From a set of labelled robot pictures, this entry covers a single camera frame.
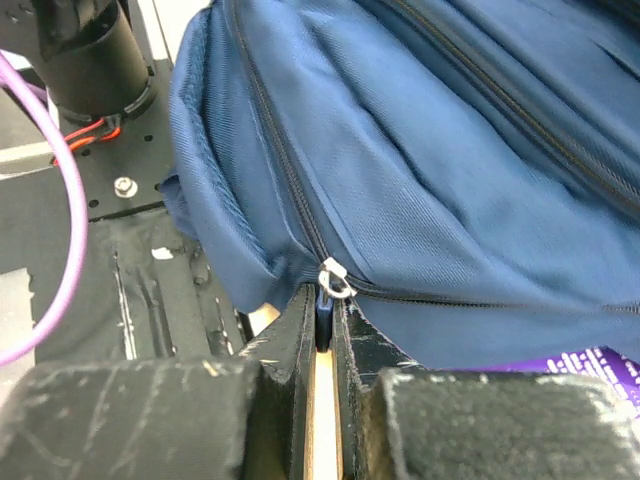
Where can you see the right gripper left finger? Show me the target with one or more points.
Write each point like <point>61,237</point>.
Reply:
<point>238,417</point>

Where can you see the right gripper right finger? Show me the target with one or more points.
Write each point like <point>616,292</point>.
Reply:
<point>399,420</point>

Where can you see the purple paperback book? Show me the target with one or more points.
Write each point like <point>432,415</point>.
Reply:
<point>619,372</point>

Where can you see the navy blue student backpack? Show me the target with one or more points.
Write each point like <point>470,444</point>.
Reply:
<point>467,172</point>

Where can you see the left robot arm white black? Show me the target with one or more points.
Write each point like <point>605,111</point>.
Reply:
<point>84,52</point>

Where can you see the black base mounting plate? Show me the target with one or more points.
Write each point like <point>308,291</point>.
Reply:
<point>92,266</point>

